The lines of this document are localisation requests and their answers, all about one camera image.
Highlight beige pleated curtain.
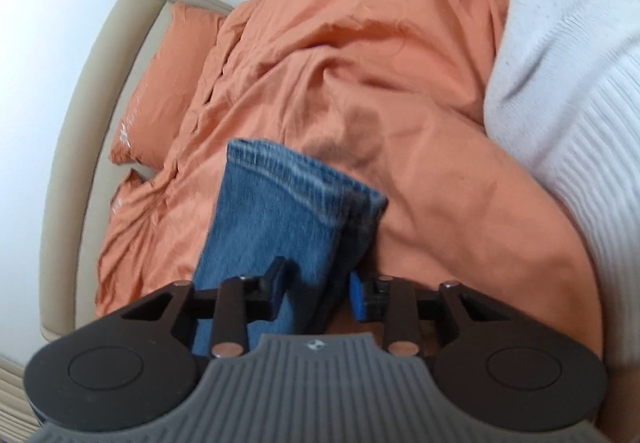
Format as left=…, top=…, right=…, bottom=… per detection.
left=0, top=357, right=39, bottom=442

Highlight beige upholstered headboard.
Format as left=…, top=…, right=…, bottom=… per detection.
left=39, top=0, right=232, bottom=341

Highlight blue denim jeans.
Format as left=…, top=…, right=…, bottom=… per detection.
left=194, top=139, right=387, bottom=347

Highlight orange duvet cover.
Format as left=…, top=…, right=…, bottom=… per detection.
left=96, top=0, right=603, bottom=352

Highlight orange pillow with embroidery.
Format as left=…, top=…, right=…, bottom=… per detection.
left=110, top=2, right=224, bottom=171

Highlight white knit sweater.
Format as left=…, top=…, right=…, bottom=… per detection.
left=484, top=0, right=639, bottom=367

